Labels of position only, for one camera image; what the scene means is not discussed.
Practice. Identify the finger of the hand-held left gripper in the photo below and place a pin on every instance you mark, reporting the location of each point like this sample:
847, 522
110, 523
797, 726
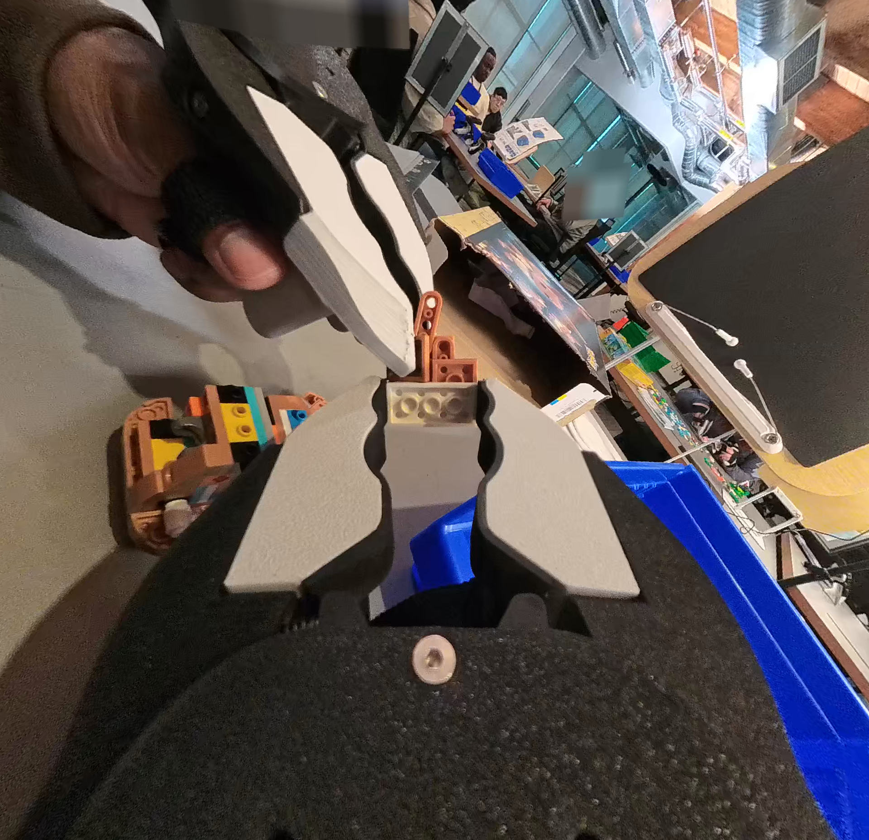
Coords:
405, 236
340, 230

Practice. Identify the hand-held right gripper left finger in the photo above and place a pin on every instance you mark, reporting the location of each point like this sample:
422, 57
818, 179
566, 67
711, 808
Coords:
306, 514

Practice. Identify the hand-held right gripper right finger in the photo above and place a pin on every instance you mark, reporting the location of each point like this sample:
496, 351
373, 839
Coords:
557, 514

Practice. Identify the brown and grey brick assembly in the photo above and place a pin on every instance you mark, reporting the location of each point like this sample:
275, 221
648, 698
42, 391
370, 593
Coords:
448, 352

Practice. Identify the colourful toy brick model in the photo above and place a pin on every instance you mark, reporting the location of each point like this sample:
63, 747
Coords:
190, 447

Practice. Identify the blue plastic bin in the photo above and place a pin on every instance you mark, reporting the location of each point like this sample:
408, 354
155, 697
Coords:
761, 623

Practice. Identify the person's left hand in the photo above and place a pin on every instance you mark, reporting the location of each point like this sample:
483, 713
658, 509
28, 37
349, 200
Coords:
109, 121

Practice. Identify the printed cardboard box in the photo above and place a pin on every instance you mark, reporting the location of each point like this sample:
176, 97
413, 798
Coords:
530, 284

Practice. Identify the white display stand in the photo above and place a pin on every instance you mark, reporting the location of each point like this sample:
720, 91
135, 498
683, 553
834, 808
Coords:
527, 135

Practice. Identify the white metal stand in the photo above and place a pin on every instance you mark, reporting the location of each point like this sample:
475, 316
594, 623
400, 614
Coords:
720, 379

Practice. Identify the silver ventilation duct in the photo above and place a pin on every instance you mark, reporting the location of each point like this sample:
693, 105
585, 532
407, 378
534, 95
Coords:
781, 40

